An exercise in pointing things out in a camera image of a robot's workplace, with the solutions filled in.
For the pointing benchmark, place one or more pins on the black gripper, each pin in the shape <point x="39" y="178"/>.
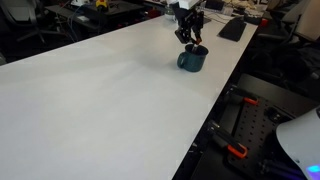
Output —
<point x="189" y="18"/>

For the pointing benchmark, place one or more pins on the dark teal mug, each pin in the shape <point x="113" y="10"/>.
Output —
<point x="193" y="63"/>

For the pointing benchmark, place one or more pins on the white robot base blue light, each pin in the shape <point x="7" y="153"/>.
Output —
<point x="300" y="140"/>

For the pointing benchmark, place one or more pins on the clear glass jar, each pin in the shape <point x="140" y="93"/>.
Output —
<point x="169" y="15"/>

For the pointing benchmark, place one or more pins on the black keyboard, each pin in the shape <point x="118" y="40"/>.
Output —
<point x="232" y="29"/>

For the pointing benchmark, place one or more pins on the red cup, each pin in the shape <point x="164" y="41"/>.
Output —
<point x="263" y="22"/>

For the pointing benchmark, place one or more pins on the black desk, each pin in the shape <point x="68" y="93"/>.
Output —
<point x="116" y="10"/>

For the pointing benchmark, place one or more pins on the yellow tool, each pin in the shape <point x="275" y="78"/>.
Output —
<point x="101" y="4"/>

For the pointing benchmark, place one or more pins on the black perforated mounting board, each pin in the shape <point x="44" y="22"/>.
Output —
<point x="256" y="130"/>

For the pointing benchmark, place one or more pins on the light office chair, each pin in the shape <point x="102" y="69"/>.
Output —
<point x="306" y="20"/>

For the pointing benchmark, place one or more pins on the grey office chair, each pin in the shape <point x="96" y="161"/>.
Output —
<point x="23" y="16"/>

